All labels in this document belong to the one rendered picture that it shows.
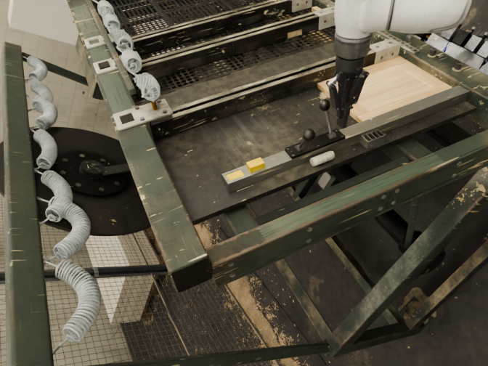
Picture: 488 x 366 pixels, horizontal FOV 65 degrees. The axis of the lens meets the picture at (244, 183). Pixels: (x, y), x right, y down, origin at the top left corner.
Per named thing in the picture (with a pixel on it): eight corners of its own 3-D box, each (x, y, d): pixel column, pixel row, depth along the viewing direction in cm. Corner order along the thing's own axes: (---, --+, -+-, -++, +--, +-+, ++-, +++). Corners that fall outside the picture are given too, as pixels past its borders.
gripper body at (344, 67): (346, 63, 97) (342, 94, 104) (373, 54, 99) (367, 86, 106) (329, 51, 102) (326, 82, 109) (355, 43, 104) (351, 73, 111)
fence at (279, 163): (465, 100, 141) (469, 91, 138) (229, 193, 118) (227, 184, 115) (455, 94, 145) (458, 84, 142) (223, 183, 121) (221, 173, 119)
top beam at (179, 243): (214, 278, 98) (209, 255, 91) (177, 295, 95) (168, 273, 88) (85, 2, 243) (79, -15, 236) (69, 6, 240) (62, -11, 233)
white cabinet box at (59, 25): (194, 33, 514) (17, -31, 392) (181, 75, 534) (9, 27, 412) (177, 24, 558) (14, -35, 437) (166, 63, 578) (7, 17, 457)
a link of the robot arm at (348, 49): (380, 33, 95) (376, 56, 99) (357, 20, 101) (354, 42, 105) (349, 43, 93) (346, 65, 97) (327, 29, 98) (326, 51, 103)
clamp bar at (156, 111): (400, 61, 164) (414, 3, 147) (127, 153, 135) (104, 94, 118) (385, 51, 170) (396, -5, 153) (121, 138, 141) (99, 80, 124)
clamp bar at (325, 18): (342, 25, 192) (347, -27, 175) (105, 96, 163) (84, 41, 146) (330, 18, 198) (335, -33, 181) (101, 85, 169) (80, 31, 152)
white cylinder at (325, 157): (314, 168, 123) (335, 160, 125) (314, 162, 121) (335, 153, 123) (308, 163, 125) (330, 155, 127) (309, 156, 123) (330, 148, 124)
